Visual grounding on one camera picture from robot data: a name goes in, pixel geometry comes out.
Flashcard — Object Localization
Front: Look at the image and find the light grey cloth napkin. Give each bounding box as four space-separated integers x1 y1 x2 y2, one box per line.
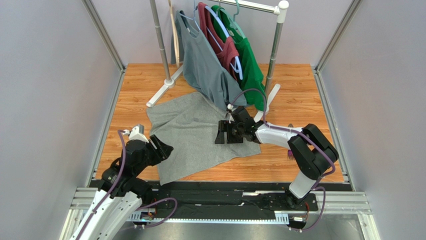
146 92 261 185

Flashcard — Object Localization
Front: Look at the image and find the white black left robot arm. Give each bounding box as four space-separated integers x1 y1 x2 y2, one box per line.
70 130 176 240

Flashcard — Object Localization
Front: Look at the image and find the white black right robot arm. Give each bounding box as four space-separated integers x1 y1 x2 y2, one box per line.
214 106 339 202

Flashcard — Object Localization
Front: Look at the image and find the green hanging shirt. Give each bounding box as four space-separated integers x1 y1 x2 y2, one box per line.
211 5 265 111

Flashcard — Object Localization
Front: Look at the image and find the light blue hanger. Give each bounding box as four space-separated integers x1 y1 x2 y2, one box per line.
175 2 245 86

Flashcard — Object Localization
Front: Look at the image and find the blue-grey hanging shirt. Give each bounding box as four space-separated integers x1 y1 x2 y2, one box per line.
175 10 248 110

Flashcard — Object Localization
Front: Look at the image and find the maroon hanging shirt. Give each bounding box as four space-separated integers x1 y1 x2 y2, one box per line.
197 2 241 81

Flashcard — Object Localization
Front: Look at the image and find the teal green hanger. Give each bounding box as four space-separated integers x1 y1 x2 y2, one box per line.
217 0 246 39

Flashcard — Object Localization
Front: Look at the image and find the wooden hanger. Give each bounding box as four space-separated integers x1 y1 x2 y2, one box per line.
167 0 180 68

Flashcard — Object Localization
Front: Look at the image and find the white clothes rack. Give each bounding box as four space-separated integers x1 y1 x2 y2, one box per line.
146 0 289 121

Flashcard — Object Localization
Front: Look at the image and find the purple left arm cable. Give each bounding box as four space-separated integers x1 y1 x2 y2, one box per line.
75 129 178 240

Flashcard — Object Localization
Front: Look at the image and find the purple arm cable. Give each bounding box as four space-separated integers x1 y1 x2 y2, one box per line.
229 88 336 233
75 129 178 240

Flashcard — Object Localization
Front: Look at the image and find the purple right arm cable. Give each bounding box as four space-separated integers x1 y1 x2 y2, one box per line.
229 88 336 233

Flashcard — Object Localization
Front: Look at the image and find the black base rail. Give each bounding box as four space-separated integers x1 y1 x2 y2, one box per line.
88 180 354 221

